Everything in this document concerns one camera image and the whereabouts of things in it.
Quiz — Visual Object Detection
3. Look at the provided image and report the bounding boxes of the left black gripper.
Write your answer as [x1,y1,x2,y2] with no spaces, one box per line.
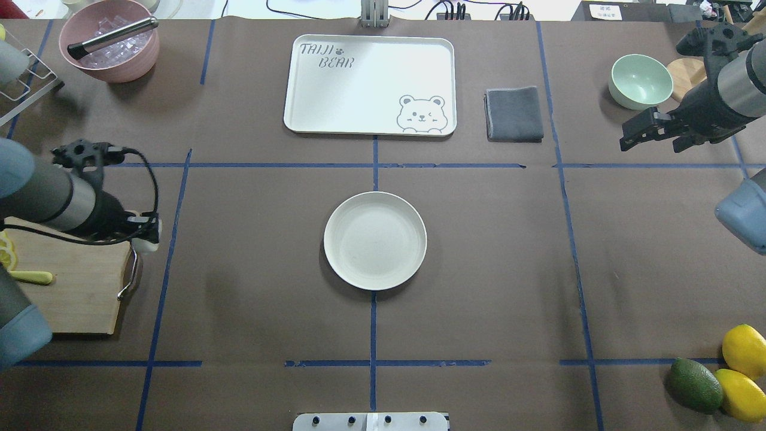
[84,191,161,245]

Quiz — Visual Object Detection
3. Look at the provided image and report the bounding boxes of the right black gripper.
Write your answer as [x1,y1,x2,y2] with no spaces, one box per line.
[620,90,749,153]

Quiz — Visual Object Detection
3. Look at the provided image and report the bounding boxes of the cream round plate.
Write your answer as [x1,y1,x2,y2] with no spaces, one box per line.
[323,191,428,291]

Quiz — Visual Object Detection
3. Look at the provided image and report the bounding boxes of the white steamed bun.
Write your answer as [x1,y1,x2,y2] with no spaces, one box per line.
[128,211,163,254]

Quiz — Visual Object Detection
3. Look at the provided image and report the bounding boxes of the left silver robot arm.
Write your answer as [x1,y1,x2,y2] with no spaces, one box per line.
[2,139,162,369]

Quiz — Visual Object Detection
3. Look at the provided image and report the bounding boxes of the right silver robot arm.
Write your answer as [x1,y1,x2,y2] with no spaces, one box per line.
[620,24,765,254]

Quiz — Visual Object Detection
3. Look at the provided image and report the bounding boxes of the white bear tray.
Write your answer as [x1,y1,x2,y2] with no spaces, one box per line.
[284,34,457,136]

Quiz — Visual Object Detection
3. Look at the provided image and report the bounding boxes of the mint green bowl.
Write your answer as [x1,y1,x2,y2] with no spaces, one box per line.
[608,54,674,110]

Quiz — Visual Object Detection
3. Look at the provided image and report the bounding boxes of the wooden mug tree stand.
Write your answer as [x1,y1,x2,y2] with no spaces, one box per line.
[667,9,765,102]

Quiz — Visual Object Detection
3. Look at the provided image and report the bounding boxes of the bamboo cutting board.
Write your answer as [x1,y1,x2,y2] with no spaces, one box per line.
[5,228,135,335]

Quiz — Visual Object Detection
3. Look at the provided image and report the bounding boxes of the black box with label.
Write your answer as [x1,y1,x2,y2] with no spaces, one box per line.
[571,1,703,23]

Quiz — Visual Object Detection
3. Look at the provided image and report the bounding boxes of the grey folded cloth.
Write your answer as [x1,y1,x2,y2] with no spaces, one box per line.
[484,86,544,144]

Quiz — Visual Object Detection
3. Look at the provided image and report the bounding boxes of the lemon slice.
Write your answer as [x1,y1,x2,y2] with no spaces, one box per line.
[1,231,16,252]
[0,247,17,271]

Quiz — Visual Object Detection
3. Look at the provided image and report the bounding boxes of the lemon slice middle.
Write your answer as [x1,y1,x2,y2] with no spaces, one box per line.
[1,231,16,252]

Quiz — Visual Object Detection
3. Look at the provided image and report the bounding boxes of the pink bowl with ice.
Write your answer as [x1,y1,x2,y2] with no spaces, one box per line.
[59,1,160,83]

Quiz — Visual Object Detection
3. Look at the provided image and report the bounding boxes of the grey cup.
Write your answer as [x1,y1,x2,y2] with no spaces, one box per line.
[1,40,30,86]

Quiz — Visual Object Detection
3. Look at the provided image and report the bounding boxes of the black power strip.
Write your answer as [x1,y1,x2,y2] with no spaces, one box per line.
[425,1,534,22]

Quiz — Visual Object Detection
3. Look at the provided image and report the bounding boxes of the yellow lemon near avocado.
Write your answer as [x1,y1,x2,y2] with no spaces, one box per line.
[722,324,765,380]

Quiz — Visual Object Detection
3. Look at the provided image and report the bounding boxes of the green avocado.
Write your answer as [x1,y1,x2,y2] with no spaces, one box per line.
[664,357,724,415]

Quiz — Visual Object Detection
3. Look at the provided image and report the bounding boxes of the yellow lemon front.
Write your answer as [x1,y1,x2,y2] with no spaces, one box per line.
[713,369,765,423]

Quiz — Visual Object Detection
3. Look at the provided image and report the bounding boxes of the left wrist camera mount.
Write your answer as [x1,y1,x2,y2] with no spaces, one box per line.
[50,139,127,190]

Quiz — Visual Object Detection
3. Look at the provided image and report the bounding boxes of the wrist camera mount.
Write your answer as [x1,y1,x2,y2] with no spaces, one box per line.
[676,23,764,78]
[50,139,127,190]

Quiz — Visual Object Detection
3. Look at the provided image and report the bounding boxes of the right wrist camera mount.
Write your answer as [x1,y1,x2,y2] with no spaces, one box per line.
[676,23,764,78]

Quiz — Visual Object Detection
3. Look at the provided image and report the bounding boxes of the wire cup rack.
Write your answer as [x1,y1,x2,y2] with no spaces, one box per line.
[1,44,65,126]

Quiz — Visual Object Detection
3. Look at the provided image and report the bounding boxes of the metal black-handled tongs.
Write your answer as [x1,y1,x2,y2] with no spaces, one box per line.
[66,16,159,60]

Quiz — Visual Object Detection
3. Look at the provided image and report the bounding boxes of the aluminium frame post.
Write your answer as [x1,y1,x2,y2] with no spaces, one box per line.
[360,0,390,28]

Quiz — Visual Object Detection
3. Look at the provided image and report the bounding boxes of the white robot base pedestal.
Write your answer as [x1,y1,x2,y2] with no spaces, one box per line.
[292,411,451,430]

